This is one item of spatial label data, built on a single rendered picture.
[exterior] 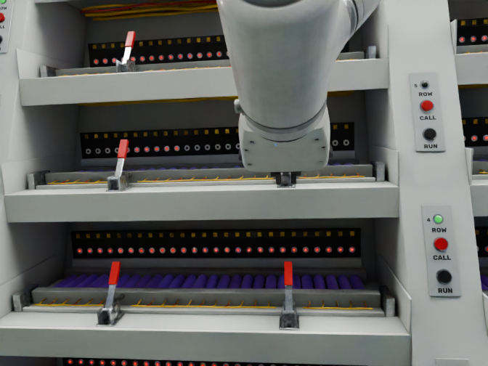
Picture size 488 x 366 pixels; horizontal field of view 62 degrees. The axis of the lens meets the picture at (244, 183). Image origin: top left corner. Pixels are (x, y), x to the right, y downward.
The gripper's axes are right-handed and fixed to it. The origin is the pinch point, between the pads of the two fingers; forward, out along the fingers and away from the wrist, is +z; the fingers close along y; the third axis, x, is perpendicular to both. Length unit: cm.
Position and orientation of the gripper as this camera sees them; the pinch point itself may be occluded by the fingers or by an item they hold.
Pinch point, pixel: (285, 168)
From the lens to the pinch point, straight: 55.5
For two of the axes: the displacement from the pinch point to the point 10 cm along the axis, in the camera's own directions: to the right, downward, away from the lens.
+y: 9.9, -0.3, -1.1
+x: 0.2, -9.3, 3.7
